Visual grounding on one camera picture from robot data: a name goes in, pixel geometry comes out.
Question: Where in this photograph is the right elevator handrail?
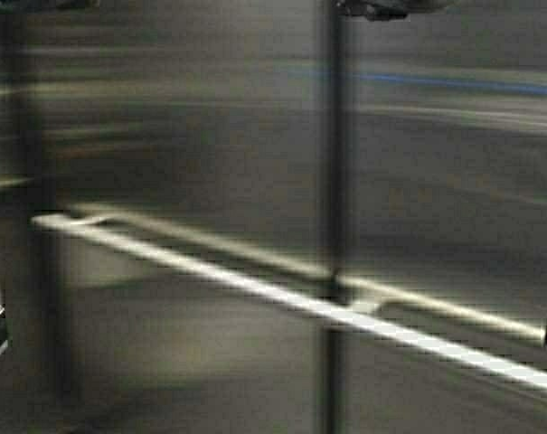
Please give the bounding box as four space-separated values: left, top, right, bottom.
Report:
32 213 547 395

